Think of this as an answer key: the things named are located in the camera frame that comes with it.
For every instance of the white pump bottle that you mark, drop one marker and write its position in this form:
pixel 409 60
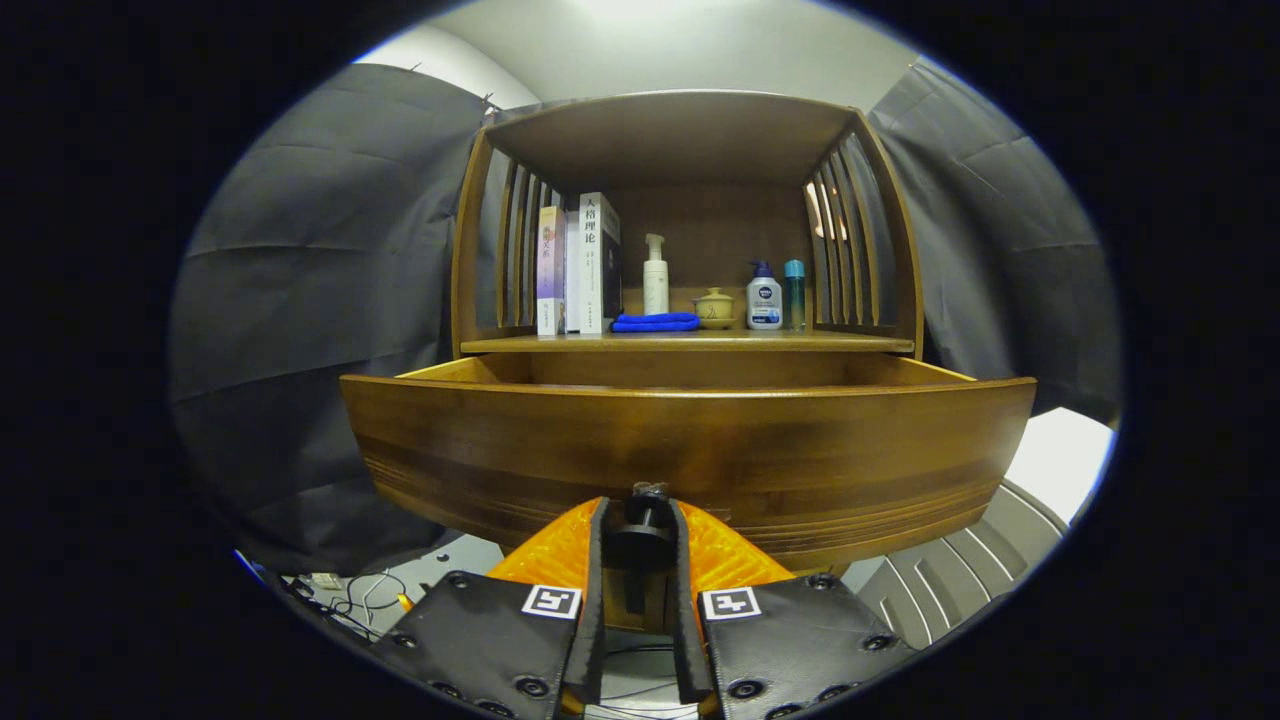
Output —
pixel 656 290

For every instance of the wooden drawer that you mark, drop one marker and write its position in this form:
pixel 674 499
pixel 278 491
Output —
pixel 700 450

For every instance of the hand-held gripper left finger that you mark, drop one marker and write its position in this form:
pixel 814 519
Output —
pixel 500 640

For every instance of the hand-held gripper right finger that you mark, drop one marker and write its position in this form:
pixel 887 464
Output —
pixel 790 640

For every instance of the black backdrop cloth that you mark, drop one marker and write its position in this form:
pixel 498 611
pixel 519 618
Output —
pixel 320 300

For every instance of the purple book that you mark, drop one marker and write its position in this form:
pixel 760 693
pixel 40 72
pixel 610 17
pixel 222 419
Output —
pixel 548 270

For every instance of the blue folded cloth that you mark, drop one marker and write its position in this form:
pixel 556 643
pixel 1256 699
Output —
pixel 655 322

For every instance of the beige lidded teacup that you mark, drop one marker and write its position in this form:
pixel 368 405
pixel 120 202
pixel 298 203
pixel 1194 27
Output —
pixel 715 310

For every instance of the thin white book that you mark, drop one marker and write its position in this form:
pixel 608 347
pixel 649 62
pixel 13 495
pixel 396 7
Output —
pixel 572 290

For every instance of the wooden countertop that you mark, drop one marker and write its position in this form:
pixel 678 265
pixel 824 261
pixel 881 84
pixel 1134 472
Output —
pixel 700 341

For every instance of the black drawer knob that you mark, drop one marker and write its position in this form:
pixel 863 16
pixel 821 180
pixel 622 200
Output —
pixel 640 545

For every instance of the large white and black book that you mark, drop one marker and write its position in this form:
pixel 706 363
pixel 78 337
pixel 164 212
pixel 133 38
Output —
pixel 590 270

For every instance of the wooden cabinet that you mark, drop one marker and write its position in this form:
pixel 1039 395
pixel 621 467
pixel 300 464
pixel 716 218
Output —
pixel 680 130

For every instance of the white bottle with blue cap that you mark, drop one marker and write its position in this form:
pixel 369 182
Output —
pixel 764 305

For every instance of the teal bottle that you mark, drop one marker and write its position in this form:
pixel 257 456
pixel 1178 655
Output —
pixel 795 295

